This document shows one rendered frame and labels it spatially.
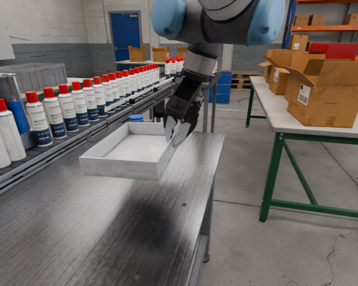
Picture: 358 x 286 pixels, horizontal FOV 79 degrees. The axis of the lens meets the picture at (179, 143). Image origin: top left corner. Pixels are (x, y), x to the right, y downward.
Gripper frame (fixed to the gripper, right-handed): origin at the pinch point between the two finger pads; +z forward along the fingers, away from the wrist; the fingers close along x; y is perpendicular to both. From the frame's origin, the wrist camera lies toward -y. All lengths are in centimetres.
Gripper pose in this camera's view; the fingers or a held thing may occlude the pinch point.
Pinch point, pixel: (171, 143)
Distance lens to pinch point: 61.5
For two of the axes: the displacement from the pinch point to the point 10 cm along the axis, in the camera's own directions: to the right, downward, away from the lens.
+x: -9.2, -3.7, 1.2
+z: -2.8, 8.4, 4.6
